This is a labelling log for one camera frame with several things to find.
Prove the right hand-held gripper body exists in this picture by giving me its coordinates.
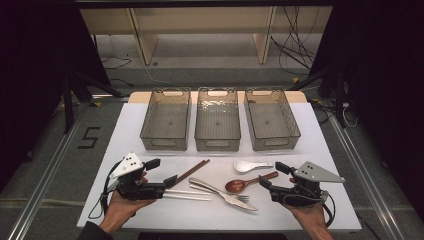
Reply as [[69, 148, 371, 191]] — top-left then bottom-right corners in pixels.
[[269, 160, 346, 208]]

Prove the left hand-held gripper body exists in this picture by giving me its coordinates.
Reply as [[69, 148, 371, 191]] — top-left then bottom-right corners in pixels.
[[108, 152, 167, 202]]

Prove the silver metal chopstick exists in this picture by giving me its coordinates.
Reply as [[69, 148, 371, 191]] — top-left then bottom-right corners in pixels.
[[163, 194, 213, 202], [164, 189, 213, 196]]

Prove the white ceramic spoon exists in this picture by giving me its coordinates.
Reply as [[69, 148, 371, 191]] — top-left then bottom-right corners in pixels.
[[233, 160, 275, 174]]

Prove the brown wooden spoon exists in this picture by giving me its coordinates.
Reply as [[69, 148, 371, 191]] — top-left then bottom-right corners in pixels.
[[224, 171, 280, 194]]

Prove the silver fork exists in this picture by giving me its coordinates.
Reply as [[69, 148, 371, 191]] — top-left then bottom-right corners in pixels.
[[189, 183, 250, 204]]

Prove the clear grey plastic bin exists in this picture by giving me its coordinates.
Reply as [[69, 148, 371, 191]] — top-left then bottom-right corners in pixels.
[[194, 86, 242, 153], [139, 87, 192, 152], [244, 87, 302, 152]]

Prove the person's left hand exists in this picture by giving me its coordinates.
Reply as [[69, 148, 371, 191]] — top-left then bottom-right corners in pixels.
[[98, 171, 158, 234]]

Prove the person's right hand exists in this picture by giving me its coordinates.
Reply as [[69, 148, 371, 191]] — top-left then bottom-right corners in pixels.
[[284, 178, 330, 233]]

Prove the white table mat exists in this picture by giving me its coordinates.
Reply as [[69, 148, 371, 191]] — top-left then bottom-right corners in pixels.
[[76, 101, 363, 233]]

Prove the black metal stand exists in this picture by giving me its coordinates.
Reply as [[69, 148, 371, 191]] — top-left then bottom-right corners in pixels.
[[289, 59, 348, 129]]

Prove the black tripod stand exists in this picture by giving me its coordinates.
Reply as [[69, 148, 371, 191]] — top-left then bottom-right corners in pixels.
[[61, 71, 124, 134]]

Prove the black curtain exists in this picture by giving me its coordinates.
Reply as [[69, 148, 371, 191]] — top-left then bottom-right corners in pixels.
[[308, 0, 424, 214], [0, 0, 112, 188]]

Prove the beige wooden desk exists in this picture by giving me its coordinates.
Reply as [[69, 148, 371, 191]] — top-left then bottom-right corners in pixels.
[[79, 6, 334, 66]]

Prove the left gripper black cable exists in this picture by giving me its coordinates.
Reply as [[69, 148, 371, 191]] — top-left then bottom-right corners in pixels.
[[88, 159, 123, 220]]

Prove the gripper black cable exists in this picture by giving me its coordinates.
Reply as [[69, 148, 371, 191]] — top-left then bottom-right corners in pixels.
[[88, 159, 123, 220], [319, 191, 336, 229]]

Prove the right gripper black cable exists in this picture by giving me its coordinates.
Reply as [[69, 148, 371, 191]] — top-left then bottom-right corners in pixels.
[[319, 191, 336, 229]]

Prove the aluminium floor rail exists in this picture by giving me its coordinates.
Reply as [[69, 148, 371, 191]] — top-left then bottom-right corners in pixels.
[[6, 99, 91, 240], [328, 113, 406, 240]]

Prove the white cable with plug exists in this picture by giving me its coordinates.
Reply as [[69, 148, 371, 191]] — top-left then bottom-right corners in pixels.
[[341, 101, 359, 129]]

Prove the white floor cable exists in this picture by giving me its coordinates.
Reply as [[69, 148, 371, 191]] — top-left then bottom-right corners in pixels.
[[143, 63, 174, 86]]

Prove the thin black floor cable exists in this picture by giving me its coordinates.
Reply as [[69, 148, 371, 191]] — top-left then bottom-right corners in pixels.
[[101, 54, 133, 71]]

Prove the bundle of black cables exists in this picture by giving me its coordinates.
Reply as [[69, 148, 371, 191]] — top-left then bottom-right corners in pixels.
[[269, 6, 321, 76]]

